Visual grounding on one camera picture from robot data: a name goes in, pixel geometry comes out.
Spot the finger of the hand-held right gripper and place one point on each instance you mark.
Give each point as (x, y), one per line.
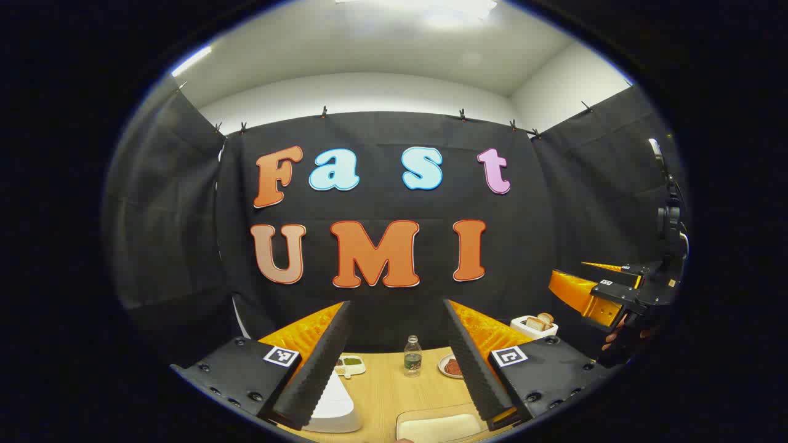
(572, 292)
(640, 269)

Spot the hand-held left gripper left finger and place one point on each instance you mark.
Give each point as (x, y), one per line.
(320, 369)

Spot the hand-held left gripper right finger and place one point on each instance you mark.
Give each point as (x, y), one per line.
(474, 369)

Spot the white rice cooker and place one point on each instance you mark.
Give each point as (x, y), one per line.
(337, 406)

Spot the clear plastic rice container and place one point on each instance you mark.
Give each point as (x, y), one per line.
(440, 424)

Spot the red meat piece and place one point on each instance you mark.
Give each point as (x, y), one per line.
(454, 367)

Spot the white round plate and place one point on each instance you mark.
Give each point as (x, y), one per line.
(444, 367)

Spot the white divided bean dish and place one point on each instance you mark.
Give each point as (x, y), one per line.
(352, 366)

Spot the toast bread slice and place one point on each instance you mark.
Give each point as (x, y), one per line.
(546, 318)
(534, 322)

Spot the white toaster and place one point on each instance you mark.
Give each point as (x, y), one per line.
(523, 326)

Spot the clear plastic water bottle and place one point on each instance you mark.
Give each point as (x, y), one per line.
(412, 360)

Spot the ceiling light panel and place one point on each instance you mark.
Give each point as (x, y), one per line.
(431, 12)

